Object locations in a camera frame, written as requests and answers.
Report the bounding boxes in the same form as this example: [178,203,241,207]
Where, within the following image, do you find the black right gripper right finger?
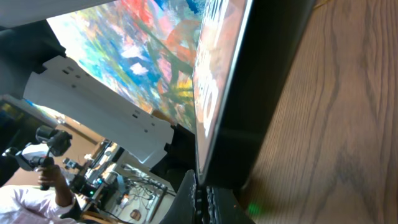
[206,187,254,224]

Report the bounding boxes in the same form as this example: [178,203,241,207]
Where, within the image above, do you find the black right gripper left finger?
[160,170,202,224]

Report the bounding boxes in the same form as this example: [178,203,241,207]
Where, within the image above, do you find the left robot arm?
[1,21,195,190]

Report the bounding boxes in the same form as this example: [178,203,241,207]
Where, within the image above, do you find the person in white shirt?
[1,165,78,224]

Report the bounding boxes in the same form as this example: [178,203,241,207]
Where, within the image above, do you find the colourful painting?
[48,0,206,131]

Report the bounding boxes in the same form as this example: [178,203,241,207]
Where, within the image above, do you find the handheld camera rig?
[1,125,73,187]

